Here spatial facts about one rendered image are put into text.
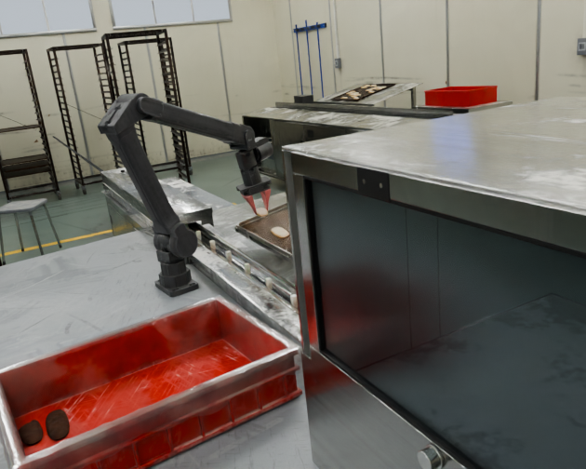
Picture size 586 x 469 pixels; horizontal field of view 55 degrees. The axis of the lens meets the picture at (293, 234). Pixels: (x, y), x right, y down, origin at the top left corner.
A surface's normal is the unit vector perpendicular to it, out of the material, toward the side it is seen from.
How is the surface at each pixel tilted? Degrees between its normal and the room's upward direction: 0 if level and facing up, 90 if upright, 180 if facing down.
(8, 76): 90
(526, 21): 90
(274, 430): 0
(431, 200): 90
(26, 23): 90
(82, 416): 0
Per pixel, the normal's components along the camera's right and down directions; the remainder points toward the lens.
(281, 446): -0.10, -0.95
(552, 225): -0.88, 0.22
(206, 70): 0.47, 0.22
